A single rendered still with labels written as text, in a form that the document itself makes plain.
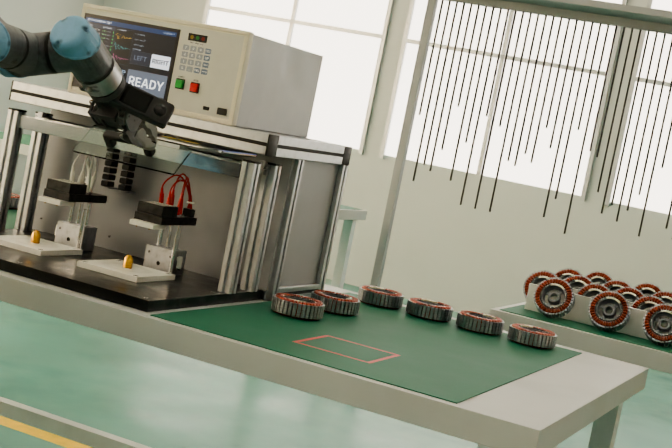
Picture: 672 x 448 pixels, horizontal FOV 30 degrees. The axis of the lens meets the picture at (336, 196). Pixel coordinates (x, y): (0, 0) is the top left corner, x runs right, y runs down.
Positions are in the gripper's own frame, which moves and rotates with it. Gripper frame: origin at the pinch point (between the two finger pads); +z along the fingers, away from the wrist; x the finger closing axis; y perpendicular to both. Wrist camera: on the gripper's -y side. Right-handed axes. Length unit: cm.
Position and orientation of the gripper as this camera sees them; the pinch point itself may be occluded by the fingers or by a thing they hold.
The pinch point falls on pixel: (154, 144)
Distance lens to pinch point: 246.0
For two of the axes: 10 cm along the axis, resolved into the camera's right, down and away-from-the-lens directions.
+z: 2.5, 5.1, 8.2
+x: -3.7, 8.3, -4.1
